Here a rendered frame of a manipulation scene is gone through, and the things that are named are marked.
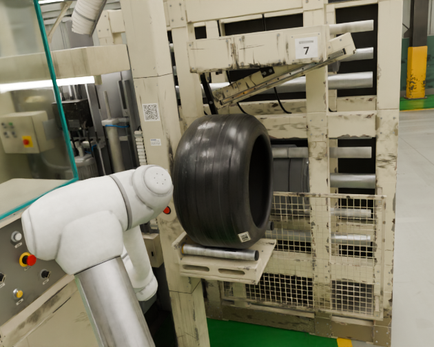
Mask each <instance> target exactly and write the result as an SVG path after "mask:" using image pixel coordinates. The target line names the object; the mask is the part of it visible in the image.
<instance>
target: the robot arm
mask: <svg viewBox="0 0 434 347"><path fill-rule="evenodd" d="M173 188H174V186H173V184H172V180H171V177H170V175H169V174H168V172H167V171H166V170H165V169H164V168H162V167H161V166H158V165H144V166H141V167H139V168H137V169H136V170H134V169H131V170H128V171H122V172H119V173H114V174H111V175H108V176H102V177H98V178H90V179H87V180H82V181H80V182H75V183H73V184H70V185H67V186H64V187H61V188H59V189H55V190H54V191H51V192H50V193H47V194H45V195H44V196H42V197H41V198H39V199H38V200H37V201H35V202H34V203H33V204H32V205H31V206H30V207H29V208H27V209H26V210H25V211H24V212H23V213H22V215H21V221H22V226H23V233H24V237H25V242H26V245H27V248H28V250H29V252H31V254H33V255H34V256H35V257H37V258H39V259H41V260H46V261H48V260H53V259H55V261H56V262H57V263H58V264H59V266H60V267H61V268H62V269H63V271H65V272H66V273H67V274H68V275H74V278H75V282H76V285H77V288H78V290H79V293H80V296H81V299H82V301H83V305H84V307H85V310H86V313H87V316H88V318H89V321H90V323H91V326H92V330H93V331H94V335H95V337H96V340H97V343H98V345H99V347H155V344H154V341H153V339H152V336H151V333H150V331H149V328H148V326H147V322H146V321H145V318H144V315H143V312H142V310H141V307H140V304H139V302H138V301H146V300H148V299H150V298H151V297H152V296H153V295H154V294H155V293H156V291H157V287H158V283H157V281H156V278H155V276H154V274H153V272H152V267H151V265H150V262H149V257H148V254H147V250H146V248H145V243H144V241H143V236H142V234H141V230H140V225H141V224H144V225H147V222H149V221H150V220H152V219H154V218H156V217H157V216H158V215H159V214H161V213H162V212H163V211H164V210H165V208H166V207H167V206H168V204H169V203H170V200H171V199H172V194H173Z"/></svg>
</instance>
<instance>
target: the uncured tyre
mask: <svg viewBox="0 0 434 347"><path fill-rule="evenodd" d="M172 184H173V186H174V188H173V201H174V208H175V211H176V215H177V218H178V221H179V222H180V225H181V226H182V228H183V229H184V230H185V232H186V233H187V235H188V236H189V237H190V238H191V239H192V240H193V241H195V242H197V243H199V244H201V245H204V246H217V247H225V248H234V249H245V248H249V247H251V246H253V245H254V244H255V243H257V241H259V239H261V238H262V236H263V235H264V234H265V231H266V229H267V226H268V224H269V219H270V215H271V208H272V202H273V184H274V170H273V153H272V148H271V141H270V138H269V134H268V132H267V129H266V127H265V126H264V125H263V124H262V123H261V122H260V121H259V120H258V119H257V118H256V117H255V116H252V115H249V114H214V115H206V116H202V117H200V118H197V119H196V120H195V121H194V122H193V123H192V124H191V125H190V126H189V127H188V128H187V129H186V131H185V132H184V134H183V135H182V137H181V139H180V141H179V143H178V146H177V149H176V153H175V157H174V164H173V171H172ZM245 232H248V234H249V236H250V238H251V240H248V241H246V242H241V241H240V238H239V237H238V234H241V233H245Z"/></svg>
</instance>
